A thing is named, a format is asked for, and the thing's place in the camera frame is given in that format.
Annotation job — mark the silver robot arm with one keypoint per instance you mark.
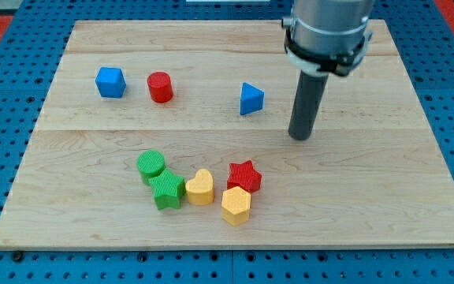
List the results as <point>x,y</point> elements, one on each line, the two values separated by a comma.
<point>327,36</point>

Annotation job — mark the blue triangle block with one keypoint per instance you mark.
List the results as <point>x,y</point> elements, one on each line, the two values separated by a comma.
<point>251,99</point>

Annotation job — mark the red star block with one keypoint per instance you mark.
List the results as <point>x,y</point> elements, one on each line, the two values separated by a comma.
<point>245,176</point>

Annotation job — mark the yellow heart block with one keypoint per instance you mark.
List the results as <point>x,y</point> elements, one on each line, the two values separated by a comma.
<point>200,189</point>

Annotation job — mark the yellow hexagon block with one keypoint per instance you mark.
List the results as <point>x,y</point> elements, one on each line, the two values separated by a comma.
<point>235,206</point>

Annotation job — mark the light wooden board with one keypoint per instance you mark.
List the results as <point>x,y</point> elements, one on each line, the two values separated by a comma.
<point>370,177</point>

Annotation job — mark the green star block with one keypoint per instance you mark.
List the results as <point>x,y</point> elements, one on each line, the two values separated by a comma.
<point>168,189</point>

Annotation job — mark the green cylinder block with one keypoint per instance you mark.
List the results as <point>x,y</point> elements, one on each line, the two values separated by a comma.
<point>150,164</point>

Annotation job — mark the red cylinder block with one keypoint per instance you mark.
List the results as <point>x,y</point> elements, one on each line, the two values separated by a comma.
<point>160,87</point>

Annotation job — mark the dark grey cylindrical pointer rod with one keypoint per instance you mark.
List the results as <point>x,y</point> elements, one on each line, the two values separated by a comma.
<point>307,100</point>

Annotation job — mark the blue cube block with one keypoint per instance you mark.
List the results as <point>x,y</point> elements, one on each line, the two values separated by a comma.
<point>110,82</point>

